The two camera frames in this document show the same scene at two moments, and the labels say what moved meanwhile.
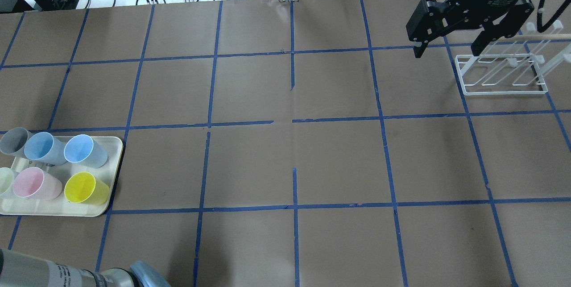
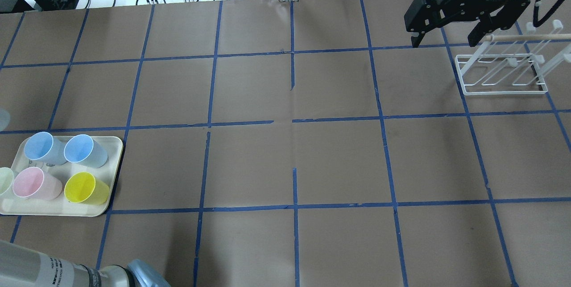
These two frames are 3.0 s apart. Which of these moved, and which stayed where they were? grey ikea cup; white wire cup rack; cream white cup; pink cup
Moved: grey ikea cup
Stayed: cream white cup; white wire cup rack; pink cup
